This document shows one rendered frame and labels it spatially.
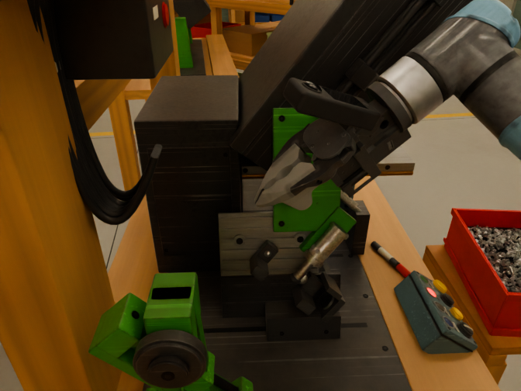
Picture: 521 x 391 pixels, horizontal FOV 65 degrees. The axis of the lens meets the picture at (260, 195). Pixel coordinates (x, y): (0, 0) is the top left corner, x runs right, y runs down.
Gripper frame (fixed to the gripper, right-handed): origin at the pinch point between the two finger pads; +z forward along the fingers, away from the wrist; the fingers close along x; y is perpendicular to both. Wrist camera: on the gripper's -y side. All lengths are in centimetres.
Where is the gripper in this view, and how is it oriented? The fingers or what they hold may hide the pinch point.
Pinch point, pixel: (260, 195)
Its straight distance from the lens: 52.7
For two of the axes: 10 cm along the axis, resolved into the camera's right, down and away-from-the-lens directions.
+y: 5.5, 5.0, 6.6
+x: -3.3, -6.0, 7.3
